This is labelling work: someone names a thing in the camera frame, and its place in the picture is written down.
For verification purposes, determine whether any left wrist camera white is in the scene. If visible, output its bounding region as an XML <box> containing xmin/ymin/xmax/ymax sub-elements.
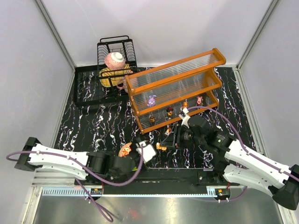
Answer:
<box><xmin>136</xmin><ymin>141</ymin><xmax>157</xmax><ymax>164</ymax></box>

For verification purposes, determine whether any purple bunny toy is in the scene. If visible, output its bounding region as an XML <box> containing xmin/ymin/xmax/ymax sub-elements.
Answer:
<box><xmin>147</xmin><ymin>95</ymin><xmax>157</xmax><ymax>107</ymax></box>

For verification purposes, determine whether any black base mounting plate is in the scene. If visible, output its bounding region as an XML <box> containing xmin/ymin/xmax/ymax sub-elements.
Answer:
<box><xmin>80</xmin><ymin>168</ymin><xmax>230</xmax><ymax>197</ymax></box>

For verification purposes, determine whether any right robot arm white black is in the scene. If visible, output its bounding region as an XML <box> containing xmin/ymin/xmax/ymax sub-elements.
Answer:
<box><xmin>157</xmin><ymin>115</ymin><xmax>299</xmax><ymax>210</ymax></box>

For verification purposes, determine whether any pink patterned bowl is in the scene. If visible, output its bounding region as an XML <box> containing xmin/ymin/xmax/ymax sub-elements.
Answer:
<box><xmin>104</xmin><ymin>52</ymin><xmax>125</xmax><ymax>70</ymax></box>

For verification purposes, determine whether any black marble pattern mat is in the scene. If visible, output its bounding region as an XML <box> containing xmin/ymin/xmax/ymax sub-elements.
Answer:
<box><xmin>46</xmin><ymin>66</ymin><xmax>262</xmax><ymax>169</ymax></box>

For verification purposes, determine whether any pink pig toy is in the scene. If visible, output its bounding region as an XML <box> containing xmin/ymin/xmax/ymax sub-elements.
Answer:
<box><xmin>197</xmin><ymin>96</ymin><xmax>203</xmax><ymax>105</ymax></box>

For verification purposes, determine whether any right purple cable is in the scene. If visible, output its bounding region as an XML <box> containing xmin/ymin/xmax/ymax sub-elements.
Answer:
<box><xmin>186</xmin><ymin>106</ymin><xmax>299</xmax><ymax>203</ymax></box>

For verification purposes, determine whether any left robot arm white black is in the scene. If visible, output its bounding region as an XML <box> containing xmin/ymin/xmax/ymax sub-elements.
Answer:
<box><xmin>14</xmin><ymin>137</ymin><xmax>156</xmax><ymax>181</ymax></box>

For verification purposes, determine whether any orange figure toy on shelf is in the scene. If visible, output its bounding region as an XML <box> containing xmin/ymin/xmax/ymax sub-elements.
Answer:
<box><xmin>182</xmin><ymin>101</ymin><xmax>188</xmax><ymax>110</ymax></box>

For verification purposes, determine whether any black haired figure toy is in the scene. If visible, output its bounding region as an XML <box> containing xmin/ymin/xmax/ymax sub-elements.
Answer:
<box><xmin>166</xmin><ymin>107</ymin><xmax>173</xmax><ymax>118</ymax></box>

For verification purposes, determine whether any green bowl red pattern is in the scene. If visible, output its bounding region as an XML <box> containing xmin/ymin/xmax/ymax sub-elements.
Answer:
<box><xmin>118</xmin><ymin>142</ymin><xmax>139</xmax><ymax>173</ymax></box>

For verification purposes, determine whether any yellow patterned bowl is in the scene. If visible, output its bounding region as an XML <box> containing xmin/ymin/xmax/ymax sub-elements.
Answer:
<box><xmin>99</xmin><ymin>64</ymin><xmax>133</xmax><ymax>87</ymax></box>

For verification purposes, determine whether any pink mug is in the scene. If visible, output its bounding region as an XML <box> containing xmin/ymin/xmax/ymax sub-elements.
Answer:
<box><xmin>116</xmin><ymin>79</ymin><xmax>128</xmax><ymax>93</ymax></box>

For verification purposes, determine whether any brown figure toy on shelf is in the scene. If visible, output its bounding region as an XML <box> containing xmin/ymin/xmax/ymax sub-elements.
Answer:
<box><xmin>149</xmin><ymin>116</ymin><xmax>156</xmax><ymax>123</ymax></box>

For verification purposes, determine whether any orange clear display shelf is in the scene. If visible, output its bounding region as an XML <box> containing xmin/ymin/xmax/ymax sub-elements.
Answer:
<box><xmin>125</xmin><ymin>48</ymin><xmax>226</xmax><ymax>134</ymax></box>

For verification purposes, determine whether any black wire dish rack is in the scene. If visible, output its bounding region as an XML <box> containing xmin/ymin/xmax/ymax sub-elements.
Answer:
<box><xmin>73</xmin><ymin>35</ymin><xmax>137</xmax><ymax>107</ymax></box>

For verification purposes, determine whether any pink flamingo toy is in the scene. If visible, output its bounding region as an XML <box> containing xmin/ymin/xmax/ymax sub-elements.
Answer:
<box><xmin>164</xmin><ymin>127</ymin><xmax>173</xmax><ymax>136</ymax></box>

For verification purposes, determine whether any small orange figure toy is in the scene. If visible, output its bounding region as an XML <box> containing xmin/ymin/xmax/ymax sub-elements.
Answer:
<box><xmin>156</xmin><ymin>142</ymin><xmax>167</xmax><ymax>151</ymax></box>

